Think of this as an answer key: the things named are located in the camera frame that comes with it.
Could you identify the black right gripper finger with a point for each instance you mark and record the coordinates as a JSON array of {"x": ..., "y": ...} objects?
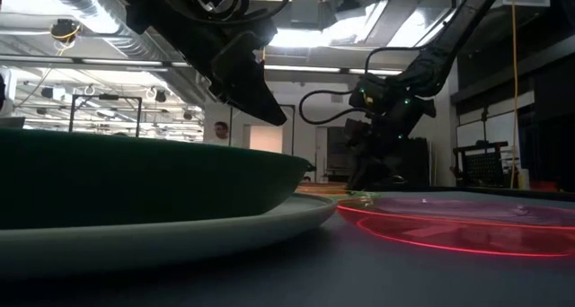
[
  {"x": 361, "y": 174},
  {"x": 390, "y": 170}
]

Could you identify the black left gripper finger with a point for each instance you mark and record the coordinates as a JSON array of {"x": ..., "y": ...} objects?
[{"x": 251, "y": 87}]

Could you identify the small orange transparent plate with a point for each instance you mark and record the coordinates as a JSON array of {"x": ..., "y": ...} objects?
[{"x": 321, "y": 189}]

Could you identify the large green plastic plate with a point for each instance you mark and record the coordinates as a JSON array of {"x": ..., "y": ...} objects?
[{"x": 135, "y": 177}]

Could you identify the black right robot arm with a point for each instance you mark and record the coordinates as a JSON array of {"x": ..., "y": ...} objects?
[{"x": 449, "y": 37}]

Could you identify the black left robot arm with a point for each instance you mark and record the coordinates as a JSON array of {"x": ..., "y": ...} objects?
[{"x": 144, "y": 2}]

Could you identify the black cabinet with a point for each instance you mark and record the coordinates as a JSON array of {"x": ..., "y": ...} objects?
[{"x": 336, "y": 154}]

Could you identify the person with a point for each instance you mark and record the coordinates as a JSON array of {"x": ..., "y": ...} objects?
[{"x": 221, "y": 130}]

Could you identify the small pink transparent plate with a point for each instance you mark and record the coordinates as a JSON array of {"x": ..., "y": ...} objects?
[{"x": 471, "y": 226}]

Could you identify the silver ventilation duct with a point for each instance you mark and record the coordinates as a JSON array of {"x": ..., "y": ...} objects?
[{"x": 135, "y": 42}]

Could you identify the black table frame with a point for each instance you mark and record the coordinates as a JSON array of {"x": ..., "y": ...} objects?
[{"x": 494, "y": 190}]

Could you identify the black metal frame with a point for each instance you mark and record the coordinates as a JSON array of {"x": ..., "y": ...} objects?
[{"x": 105, "y": 97}]

